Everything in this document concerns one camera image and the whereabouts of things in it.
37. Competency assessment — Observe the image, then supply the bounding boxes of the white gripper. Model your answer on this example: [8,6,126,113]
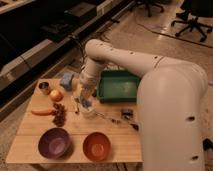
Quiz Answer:
[80,74,98,99]

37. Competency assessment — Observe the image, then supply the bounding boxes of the blue-grey towel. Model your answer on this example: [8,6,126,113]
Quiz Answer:
[80,98,92,108]

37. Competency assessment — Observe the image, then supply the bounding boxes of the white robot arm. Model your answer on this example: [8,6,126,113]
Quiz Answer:
[80,39,208,171]

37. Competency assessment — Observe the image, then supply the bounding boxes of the white paper cup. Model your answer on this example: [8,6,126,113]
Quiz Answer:
[80,104,95,118]

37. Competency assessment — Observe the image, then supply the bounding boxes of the blue sponge block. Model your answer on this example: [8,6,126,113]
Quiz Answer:
[60,73,74,91]

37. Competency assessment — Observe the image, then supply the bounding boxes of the white knife utensil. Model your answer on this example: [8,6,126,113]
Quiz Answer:
[74,97,80,114]

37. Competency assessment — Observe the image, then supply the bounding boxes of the green plastic tray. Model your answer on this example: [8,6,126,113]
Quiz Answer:
[97,70,140,103]

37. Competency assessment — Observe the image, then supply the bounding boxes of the orange apple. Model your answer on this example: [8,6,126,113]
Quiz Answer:
[49,89,63,102]

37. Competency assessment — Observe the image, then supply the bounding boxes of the bunch of dark grapes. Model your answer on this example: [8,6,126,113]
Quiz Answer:
[53,103,66,127]

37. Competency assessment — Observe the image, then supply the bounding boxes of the small metal can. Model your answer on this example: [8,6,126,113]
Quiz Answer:
[39,82,50,95]

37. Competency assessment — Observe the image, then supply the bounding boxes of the metal spoon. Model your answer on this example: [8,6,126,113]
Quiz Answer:
[95,112,121,124]

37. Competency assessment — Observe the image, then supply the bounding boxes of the black binder clip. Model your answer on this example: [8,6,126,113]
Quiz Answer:
[121,109,133,120]

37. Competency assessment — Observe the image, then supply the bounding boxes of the orange carrot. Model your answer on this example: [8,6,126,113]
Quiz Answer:
[31,109,54,116]

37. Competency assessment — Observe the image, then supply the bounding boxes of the red-brown bowl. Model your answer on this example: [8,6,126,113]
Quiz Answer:
[83,132,111,162]

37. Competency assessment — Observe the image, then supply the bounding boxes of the black box on shelf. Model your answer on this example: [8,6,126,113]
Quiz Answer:
[64,2,97,25]

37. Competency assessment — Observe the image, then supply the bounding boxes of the purple bowl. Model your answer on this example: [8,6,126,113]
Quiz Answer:
[38,128,71,159]

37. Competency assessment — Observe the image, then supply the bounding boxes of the black office chair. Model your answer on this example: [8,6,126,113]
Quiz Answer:
[171,0,213,42]
[129,0,164,17]

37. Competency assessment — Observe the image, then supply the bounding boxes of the black object on floor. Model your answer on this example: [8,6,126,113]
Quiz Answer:
[203,138,213,150]

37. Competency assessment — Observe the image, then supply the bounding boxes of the black floor cables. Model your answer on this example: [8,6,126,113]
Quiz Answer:
[69,33,111,68]

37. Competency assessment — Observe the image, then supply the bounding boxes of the black handled tool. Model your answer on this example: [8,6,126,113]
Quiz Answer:
[130,123,139,131]

